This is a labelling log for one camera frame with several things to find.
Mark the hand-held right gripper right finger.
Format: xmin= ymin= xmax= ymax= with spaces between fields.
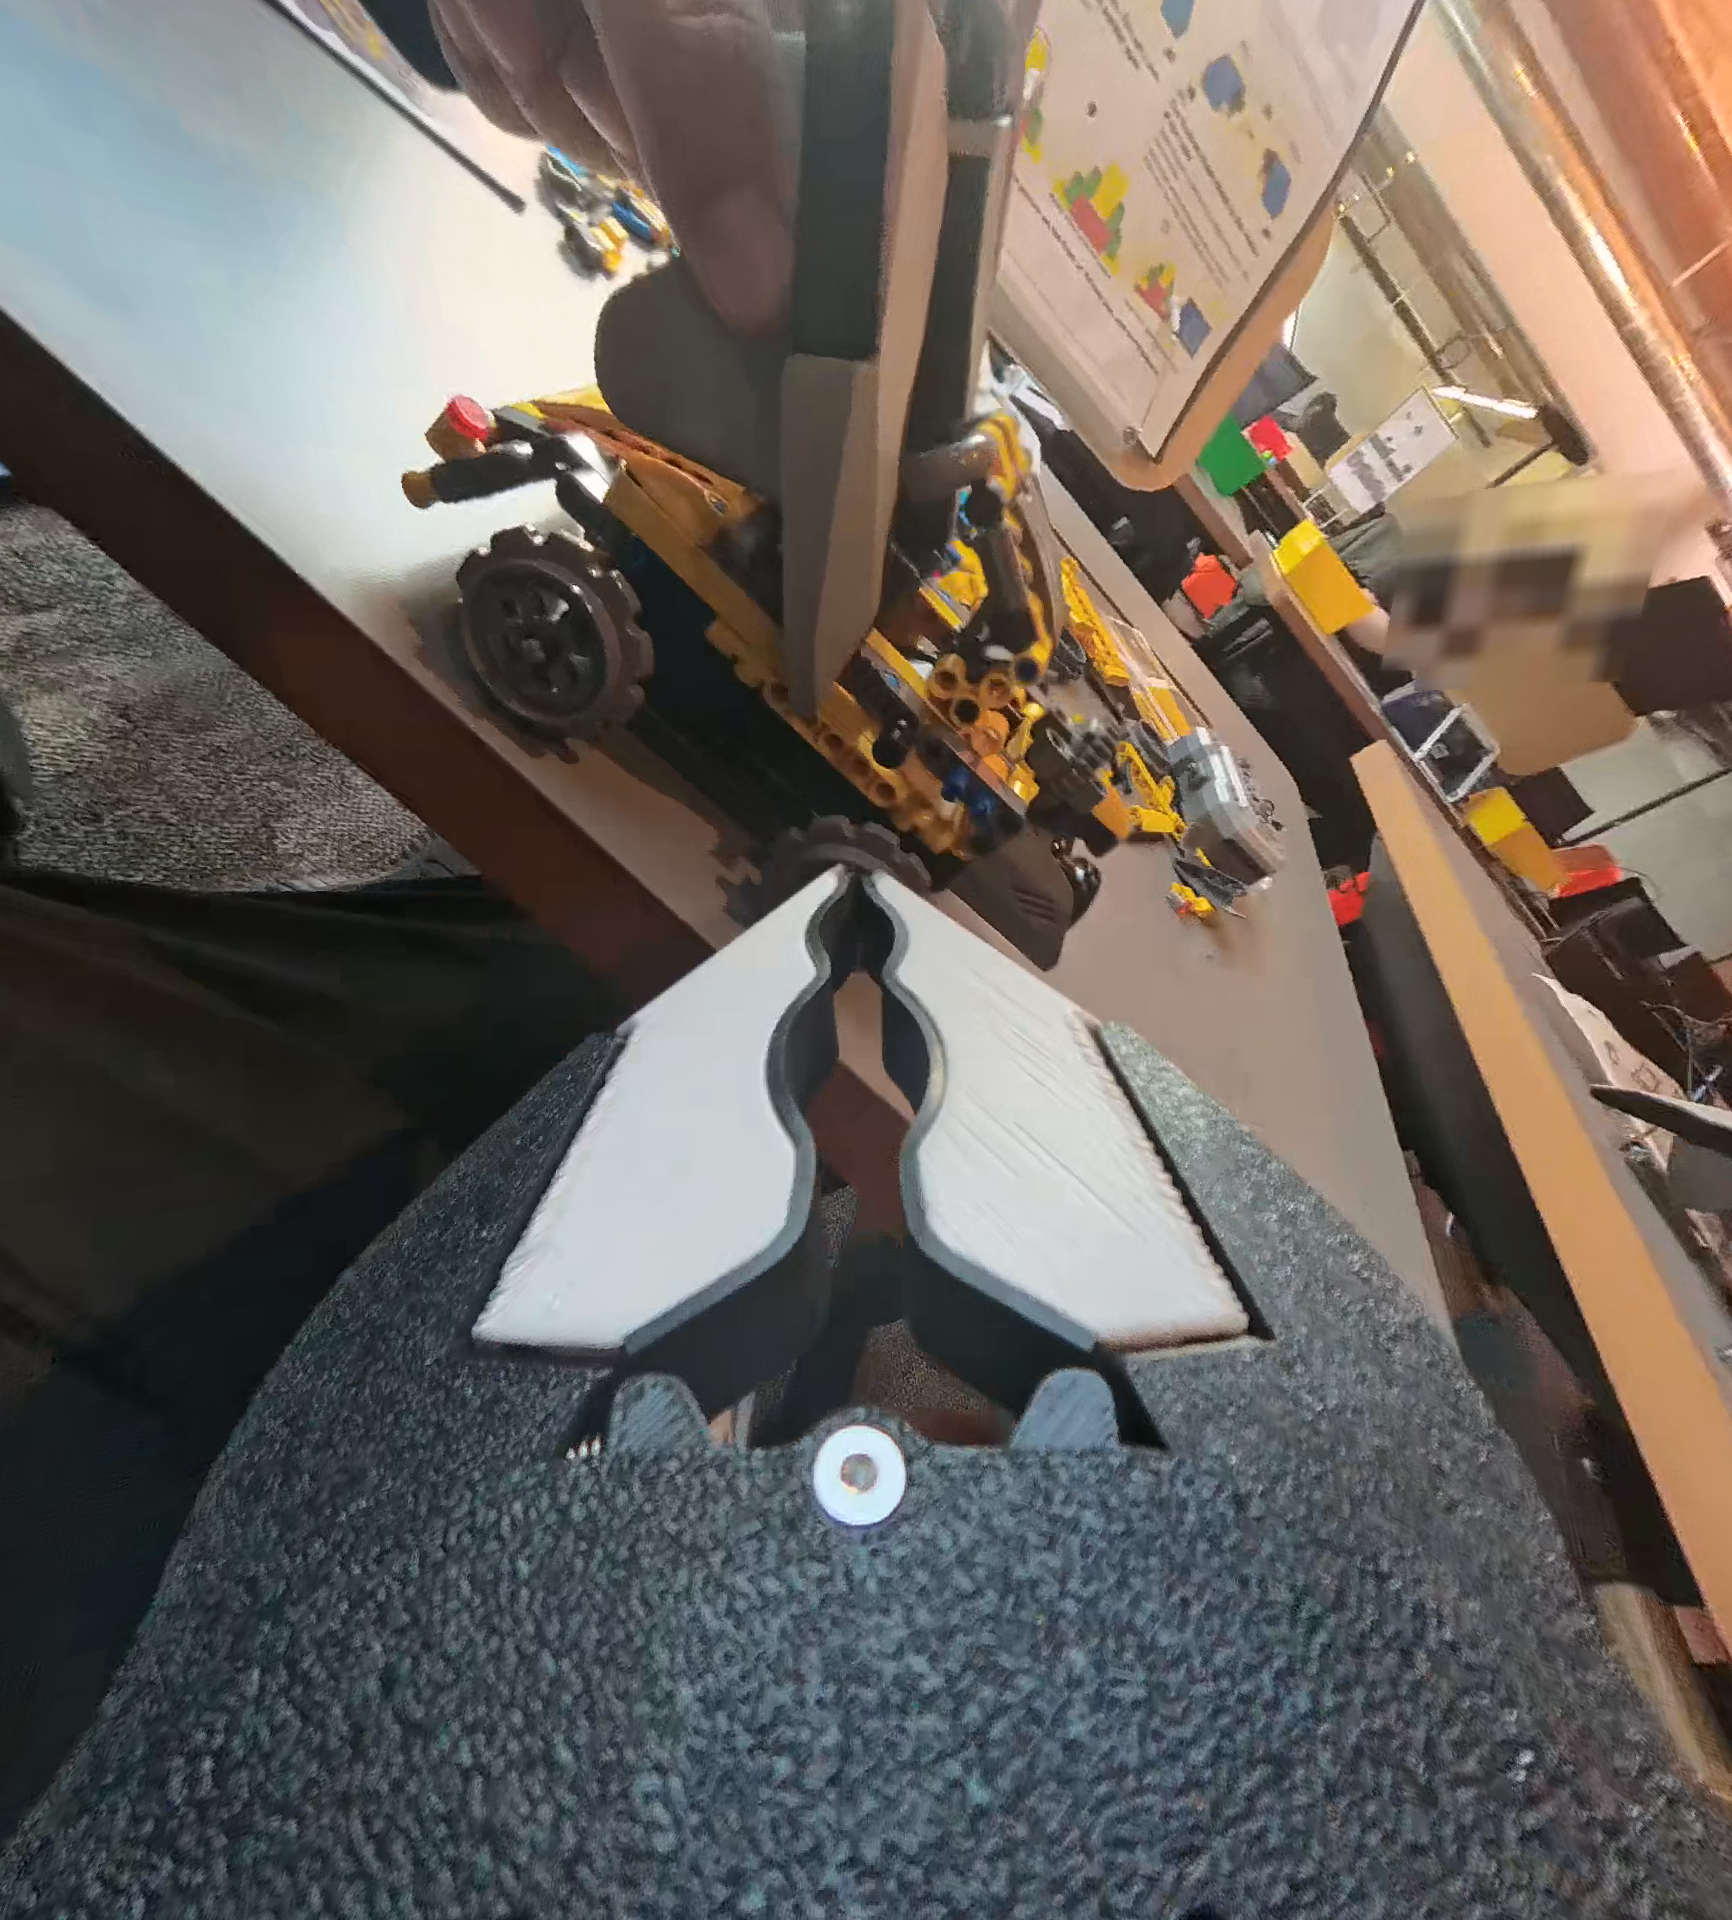
xmin=859 ymin=871 xmax=1253 ymax=1449

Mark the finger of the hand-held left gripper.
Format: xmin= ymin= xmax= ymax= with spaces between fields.
xmin=775 ymin=0 xmax=962 ymax=723
xmin=907 ymin=0 xmax=1029 ymax=456

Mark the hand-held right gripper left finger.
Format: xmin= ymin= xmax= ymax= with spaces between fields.
xmin=470 ymin=865 xmax=855 ymax=1459

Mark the yellow toy brick vehicle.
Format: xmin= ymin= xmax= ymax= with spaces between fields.
xmin=399 ymin=386 xmax=1107 ymax=971

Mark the person's left hand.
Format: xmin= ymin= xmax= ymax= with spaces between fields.
xmin=422 ymin=0 xmax=811 ymax=341

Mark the instruction sign board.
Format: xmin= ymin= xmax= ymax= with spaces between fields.
xmin=990 ymin=0 xmax=1433 ymax=493

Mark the pile of loose brick pieces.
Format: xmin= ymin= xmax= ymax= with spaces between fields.
xmin=536 ymin=138 xmax=1265 ymax=924

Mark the grey battery box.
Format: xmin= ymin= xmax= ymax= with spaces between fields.
xmin=1158 ymin=726 xmax=1291 ymax=882

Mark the yellow storage box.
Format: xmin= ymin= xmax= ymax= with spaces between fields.
xmin=1461 ymin=785 xmax=1562 ymax=891
xmin=1268 ymin=519 xmax=1382 ymax=636

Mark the tan-edged background table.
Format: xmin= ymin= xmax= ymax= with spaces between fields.
xmin=1350 ymin=739 xmax=1732 ymax=1743

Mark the clear plastic box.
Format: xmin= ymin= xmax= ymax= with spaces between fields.
xmin=1380 ymin=678 xmax=1502 ymax=801

